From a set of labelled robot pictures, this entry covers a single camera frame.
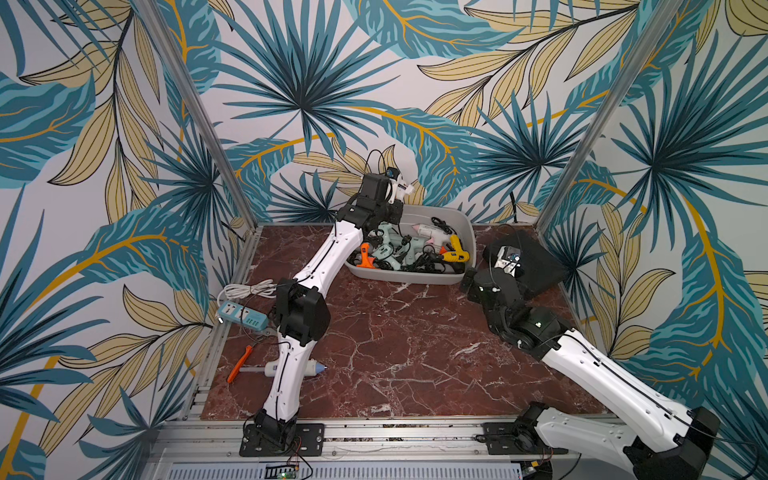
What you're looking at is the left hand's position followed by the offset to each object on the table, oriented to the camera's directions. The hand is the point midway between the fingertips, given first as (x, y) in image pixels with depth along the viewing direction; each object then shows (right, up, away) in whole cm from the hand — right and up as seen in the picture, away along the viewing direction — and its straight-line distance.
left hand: (398, 205), depth 90 cm
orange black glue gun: (-10, -17, +11) cm, 23 cm away
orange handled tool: (-45, -46, -8) cm, 65 cm away
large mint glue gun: (+7, -11, +17) cm, 22 cm away
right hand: (+21, -20, -16) cm, 33 cm away
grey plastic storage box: (+24, -2, +21) cm, 32 cm away
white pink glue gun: (+16, -8, +23) cm, 29 cm away
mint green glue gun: (-4, -5, +20) cm, 21 cm away
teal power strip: (-47, -33, +1) cm, 58 cm away
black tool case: (+49, -19, +12) cm, 54 cm away
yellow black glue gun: (+22, -15, +14) cm, 30 cm away
